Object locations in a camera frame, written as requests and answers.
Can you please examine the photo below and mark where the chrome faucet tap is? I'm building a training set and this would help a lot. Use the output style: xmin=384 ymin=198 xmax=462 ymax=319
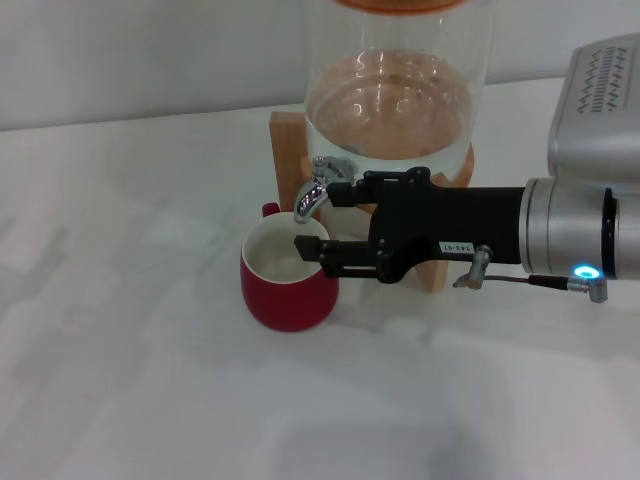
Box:
xmin=293 ymin=155 xmax=358 ymax=225

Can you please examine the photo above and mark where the clear glass water dispenser jar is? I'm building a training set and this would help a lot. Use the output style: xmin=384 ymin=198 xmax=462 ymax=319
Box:
xmin=303 ymin=0 xmax=497 ymax=187

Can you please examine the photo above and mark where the silver vented wrist camera box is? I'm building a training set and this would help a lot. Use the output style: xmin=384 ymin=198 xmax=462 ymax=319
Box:
xmin=546 ymin=34 xmax=640 ymax=179

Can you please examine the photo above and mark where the thin cable with metal plugs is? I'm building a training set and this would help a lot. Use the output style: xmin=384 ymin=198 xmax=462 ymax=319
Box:
xmin=452 ymin=243 xmax=610 ymax=303

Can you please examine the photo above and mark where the wooden dispenser stand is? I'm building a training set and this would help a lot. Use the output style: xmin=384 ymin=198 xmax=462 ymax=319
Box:
xmin=269 ymin=110 xmax=476 ymax=294

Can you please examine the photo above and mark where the red ceramic cup white inside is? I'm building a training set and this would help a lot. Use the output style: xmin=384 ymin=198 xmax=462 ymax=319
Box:
xmin=240 ymin=200 xmax=342 ymax=333

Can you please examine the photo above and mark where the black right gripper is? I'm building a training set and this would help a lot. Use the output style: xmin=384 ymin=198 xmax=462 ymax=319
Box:
xmin=294 ymin=168 xmax=527 ymax=284

